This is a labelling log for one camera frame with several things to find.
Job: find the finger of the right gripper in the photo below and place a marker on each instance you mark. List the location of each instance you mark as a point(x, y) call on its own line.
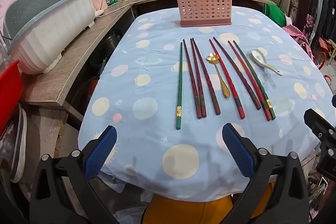
point(318, 125)

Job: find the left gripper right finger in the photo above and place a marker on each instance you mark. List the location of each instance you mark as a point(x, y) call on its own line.
point(238, 149)

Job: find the white dish rack blue lid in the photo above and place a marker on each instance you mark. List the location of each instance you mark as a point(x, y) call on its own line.
point(38, 31)

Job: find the white ceramic soup spoon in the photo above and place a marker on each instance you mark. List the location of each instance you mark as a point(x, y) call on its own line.
point(260, 59)

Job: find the pink floral bag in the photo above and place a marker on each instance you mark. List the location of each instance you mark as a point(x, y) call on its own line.
point(300, 38)

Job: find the red plastic board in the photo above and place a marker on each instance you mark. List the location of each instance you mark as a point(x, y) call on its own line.
point(11, 91)

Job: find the green bag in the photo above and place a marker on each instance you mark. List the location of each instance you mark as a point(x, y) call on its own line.
point(274, 13)

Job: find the blue planet pattern tablecloth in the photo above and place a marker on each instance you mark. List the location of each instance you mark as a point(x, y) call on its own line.
point(168, 90)

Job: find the green chopstick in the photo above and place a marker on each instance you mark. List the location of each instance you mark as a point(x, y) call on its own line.
point(265, 99)
point(179, 95)

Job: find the bright red chopstick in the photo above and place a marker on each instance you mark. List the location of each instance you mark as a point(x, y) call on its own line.
point(230, 84)

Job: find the wooden counter shelf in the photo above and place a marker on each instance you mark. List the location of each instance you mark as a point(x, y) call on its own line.
point(51, 89)

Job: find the gold flower spoon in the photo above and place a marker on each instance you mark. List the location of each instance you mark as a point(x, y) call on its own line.
point(214, 60)

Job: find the dark maroon chopstick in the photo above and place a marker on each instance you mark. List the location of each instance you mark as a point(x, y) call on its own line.
point(243, 79)

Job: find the pink perforated utensil caddy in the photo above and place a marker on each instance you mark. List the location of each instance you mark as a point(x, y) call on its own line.
point(202, 13)

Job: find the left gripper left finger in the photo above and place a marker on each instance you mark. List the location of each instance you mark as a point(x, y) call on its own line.
point(97, 151)

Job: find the dark red chopstick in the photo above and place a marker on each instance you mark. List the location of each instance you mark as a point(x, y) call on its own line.
point(193, 84)
point(208, 81)
point(199, 82)

